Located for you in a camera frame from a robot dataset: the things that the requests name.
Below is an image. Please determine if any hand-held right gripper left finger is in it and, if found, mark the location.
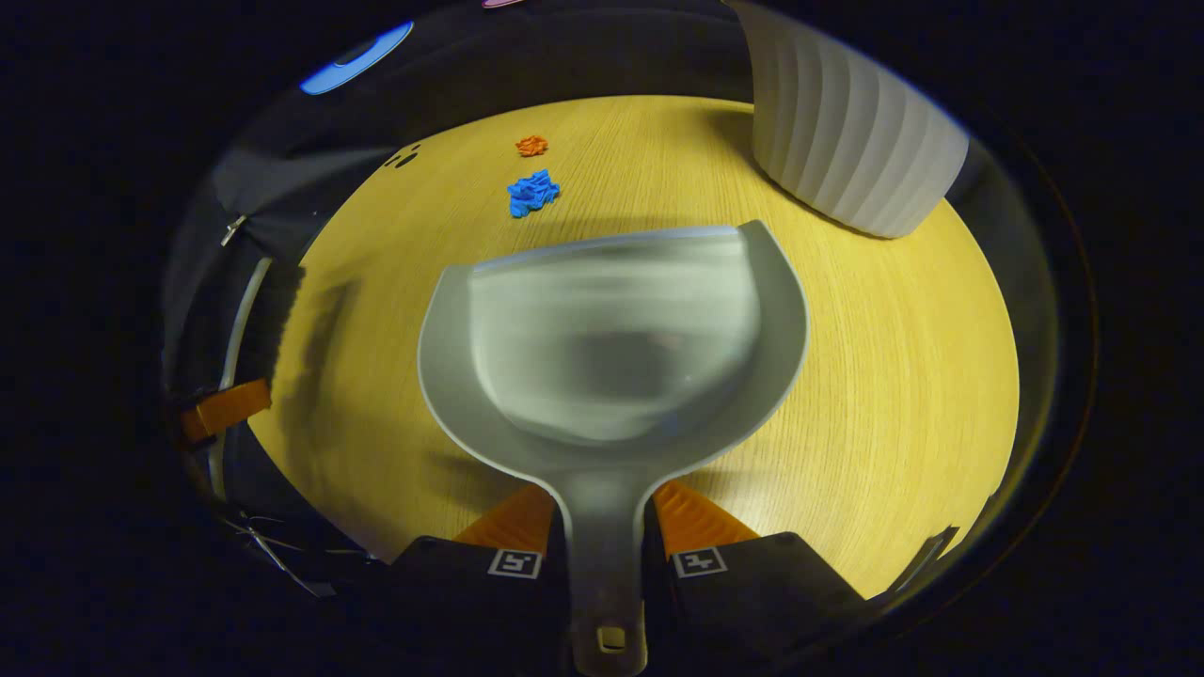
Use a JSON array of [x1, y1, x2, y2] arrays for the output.
[[376, 484, 577, 677]]

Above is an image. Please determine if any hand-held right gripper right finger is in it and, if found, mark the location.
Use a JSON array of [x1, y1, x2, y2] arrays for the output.
[[643, 480, 868, 677]]

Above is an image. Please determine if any small white broom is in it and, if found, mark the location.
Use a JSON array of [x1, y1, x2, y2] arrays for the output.
[[207, 254, 307, 499]]

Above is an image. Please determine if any grey white dustpan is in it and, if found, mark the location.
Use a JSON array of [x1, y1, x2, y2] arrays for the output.
[[417, 220, 810, 676]]

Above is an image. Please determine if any blue paper scrap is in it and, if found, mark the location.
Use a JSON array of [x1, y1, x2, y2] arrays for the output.
[[507, 169, 562, 219]]

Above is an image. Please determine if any white ribbed garbage bin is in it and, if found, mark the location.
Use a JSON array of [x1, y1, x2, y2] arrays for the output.
[[734, 0, 970, 239]]

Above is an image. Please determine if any wooden desktop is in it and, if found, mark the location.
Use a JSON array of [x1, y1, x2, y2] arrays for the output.
[[246, 94, 1022, 603]]

